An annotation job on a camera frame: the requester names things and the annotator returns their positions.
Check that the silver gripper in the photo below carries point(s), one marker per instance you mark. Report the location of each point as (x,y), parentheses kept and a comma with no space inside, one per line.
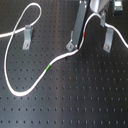
(76,33)

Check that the dark green box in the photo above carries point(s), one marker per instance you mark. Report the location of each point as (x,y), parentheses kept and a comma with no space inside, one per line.
(117,7)

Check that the right grey cable clip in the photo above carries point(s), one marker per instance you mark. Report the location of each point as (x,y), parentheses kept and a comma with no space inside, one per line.
(108,40)

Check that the grey cable clip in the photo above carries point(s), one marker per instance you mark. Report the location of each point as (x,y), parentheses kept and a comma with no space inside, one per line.
(108,40)
(27,37)

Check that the left grey cable clip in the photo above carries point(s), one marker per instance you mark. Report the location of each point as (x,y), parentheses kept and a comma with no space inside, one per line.
(27,37)

